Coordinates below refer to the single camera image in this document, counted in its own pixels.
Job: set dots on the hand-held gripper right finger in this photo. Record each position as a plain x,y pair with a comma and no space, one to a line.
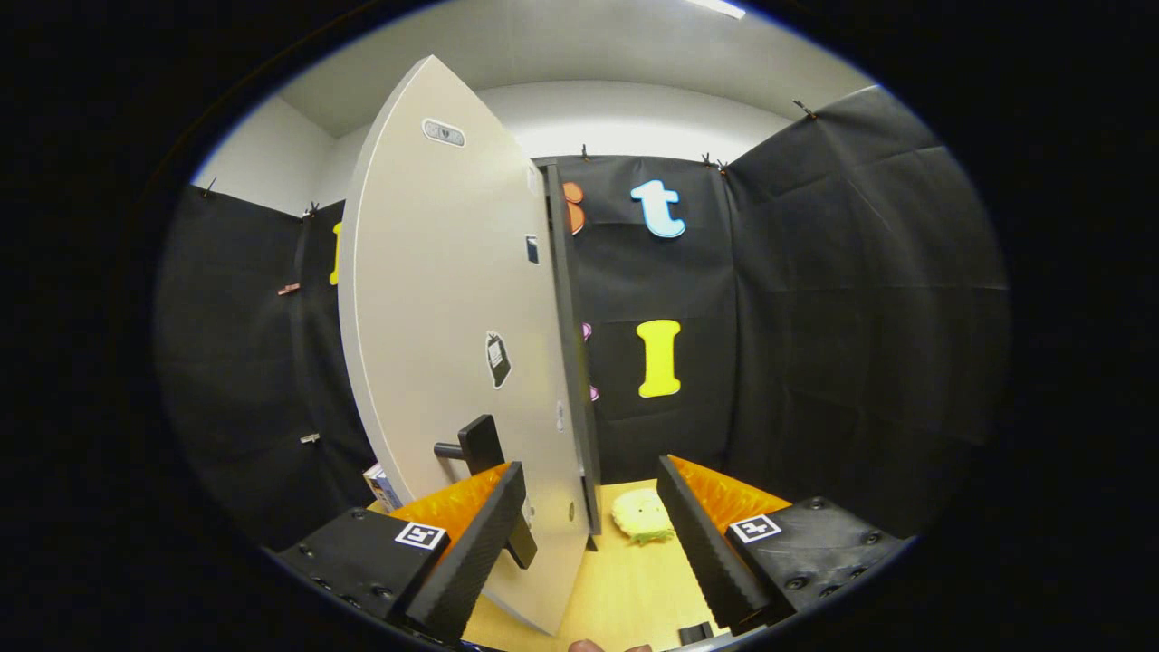
711,561

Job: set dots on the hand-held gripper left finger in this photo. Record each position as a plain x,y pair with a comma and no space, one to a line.
471,561

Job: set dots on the grey shoe cabinet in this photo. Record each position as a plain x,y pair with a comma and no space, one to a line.
569,317

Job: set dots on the black backdrop cloth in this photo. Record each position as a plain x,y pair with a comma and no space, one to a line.
860,317

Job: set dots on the long ceiling light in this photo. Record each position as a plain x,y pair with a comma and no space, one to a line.
720,7

